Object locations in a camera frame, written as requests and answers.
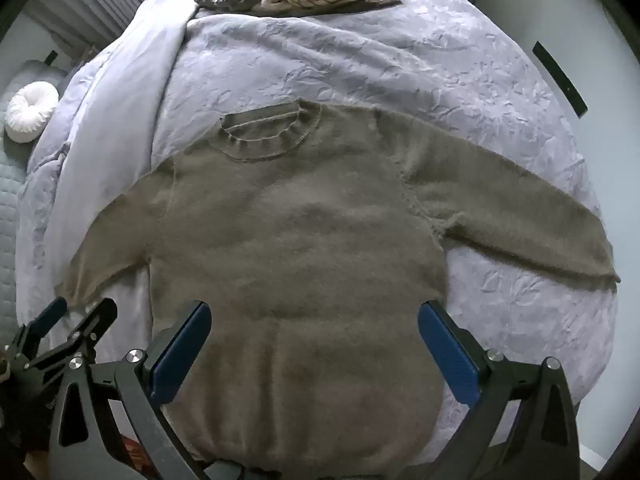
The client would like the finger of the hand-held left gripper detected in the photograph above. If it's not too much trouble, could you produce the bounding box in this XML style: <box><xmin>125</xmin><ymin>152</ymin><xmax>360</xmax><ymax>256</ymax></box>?
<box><xmin>15</xmin><ymin>296</ymin><xmax>69</xmax><ymax>361</ymax></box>
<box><xmin>25</xmin><ymin>298</ymin><xmax>119</xmax><ymax>378</ymax></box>

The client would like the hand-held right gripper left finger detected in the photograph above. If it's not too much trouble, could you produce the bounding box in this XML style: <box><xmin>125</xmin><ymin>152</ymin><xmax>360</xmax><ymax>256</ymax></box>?
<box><xmin>48</xmin><ymin>301</ymin><xmax>213</xmax><ymax>480</ymax></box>

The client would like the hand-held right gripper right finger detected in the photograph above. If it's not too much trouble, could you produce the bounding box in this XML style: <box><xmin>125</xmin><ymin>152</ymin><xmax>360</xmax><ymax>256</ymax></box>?
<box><xmin>415</xmin><ymin>300</ymin><xmax>581</xmax><ymax>480</ymax></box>

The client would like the olive brown towel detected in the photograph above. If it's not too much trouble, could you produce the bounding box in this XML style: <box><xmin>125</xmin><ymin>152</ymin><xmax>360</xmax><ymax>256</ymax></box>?
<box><xmin>54</xmin><ymin>100</ymin><xmax>622</xmax><ymax>476</ymax></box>

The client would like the grey quilted mat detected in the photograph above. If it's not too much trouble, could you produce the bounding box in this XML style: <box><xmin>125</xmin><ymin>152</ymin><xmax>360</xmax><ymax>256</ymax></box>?
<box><xmin>0</xmin><ymin>60</ymin><xmax>68</xmax><ymax>323</ymax></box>

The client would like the lavender quilted comforter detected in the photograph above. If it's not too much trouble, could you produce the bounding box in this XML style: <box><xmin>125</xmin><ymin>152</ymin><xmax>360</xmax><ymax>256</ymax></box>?
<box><xmin>15</xmin><ymin>50</ymin><xmax>108</xmax><ymax>321</ymax></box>

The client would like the white round ribbed cushion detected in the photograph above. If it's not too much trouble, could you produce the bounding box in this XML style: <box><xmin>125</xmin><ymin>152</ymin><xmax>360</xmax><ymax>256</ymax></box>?
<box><xmin>5</xmin><ymin>81</ymin><xmax>60</xmax><ymax>145</ymax></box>

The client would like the pale lavender plain sheet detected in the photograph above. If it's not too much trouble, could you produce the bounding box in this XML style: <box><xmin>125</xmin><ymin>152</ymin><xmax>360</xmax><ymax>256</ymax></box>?
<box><xmin>45</xmin><ymin>0</ymin><xmax>221</xmax><ymax>311</ymax></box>

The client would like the lilac embossed bedspread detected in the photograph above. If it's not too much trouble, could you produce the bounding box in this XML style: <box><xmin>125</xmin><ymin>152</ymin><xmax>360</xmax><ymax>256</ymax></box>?
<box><xmin>15</xmin><ymin>0</ymin><xmax>617</xmax><ymax>461</ymax></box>

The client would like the black wall strip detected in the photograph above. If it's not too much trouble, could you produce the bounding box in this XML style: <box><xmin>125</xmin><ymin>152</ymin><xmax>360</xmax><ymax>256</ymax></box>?
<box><xmin>532</xmin><ymin>41</ymin><xmax>588</xmax><ymax>119</ymax></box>

